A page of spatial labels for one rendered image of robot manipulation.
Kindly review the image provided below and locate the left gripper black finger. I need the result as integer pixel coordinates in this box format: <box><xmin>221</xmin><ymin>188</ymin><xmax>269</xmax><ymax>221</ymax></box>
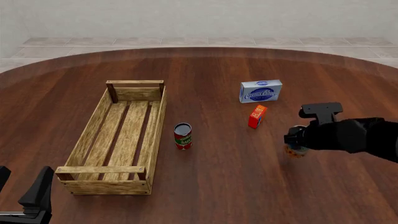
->
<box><xmin>0</xmin><ymin>166</ymin><xmax>12</xmax><ymax>192</ymax></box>
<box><xmin>17</xmin><ymin>166</ymin><xmax>55</xmax><ymax>213</ymax></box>

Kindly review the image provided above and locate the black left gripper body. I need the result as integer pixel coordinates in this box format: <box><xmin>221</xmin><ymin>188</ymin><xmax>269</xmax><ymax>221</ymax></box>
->
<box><xmin>0</xmin><ymin>205</ymin><xmax>53</xmax><ymax>224</ymax></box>

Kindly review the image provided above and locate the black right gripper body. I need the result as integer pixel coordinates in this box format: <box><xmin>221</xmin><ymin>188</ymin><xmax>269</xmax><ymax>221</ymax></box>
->
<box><xmin>283</xmin><ymin>127</ymin><xmax>310</xmax><ymax>149</ymax></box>

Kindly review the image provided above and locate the alphabet soup tin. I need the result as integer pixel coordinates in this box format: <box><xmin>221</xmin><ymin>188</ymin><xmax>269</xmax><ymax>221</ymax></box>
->
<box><xmin>284</xmin><ymin>124</ymin><xmax>309</xmax><ymax>159</ymax></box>

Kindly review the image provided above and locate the wooden slat tray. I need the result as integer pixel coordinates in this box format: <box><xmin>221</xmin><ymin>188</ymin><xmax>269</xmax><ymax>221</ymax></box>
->
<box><xmin>55</xmin><ymin>80</ymin><xmax>167</xmax><ymax>196</ymax></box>

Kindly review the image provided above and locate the flat plate on black stalk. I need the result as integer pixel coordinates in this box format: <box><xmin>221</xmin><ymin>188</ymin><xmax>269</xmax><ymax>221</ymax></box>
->
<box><xmin>298</xmin><ymin>101</ymin><xmax>344</xmax><ymax>124</ymax></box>

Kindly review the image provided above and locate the red orange butter box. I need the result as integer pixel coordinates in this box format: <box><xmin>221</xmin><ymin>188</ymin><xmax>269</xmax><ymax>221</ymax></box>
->
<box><xmin>248</xmin><ymin>104</ymin><xmax>268</xmax><ymax>129</ymax></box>

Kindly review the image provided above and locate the blue white cream cheese box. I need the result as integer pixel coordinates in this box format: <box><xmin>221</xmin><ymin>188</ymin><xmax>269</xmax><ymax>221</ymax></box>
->
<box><xmin>239</xmin><ymin>79</ymin><xmax>283</xmax><ymax>104</ymax></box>

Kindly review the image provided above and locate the red tomato sauce tin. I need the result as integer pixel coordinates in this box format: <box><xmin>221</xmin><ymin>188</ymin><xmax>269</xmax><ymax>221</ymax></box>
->
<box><xmin>174</xmin><ymin>122</ymin><xmax>193</xmax><ymax>151</ymax></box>

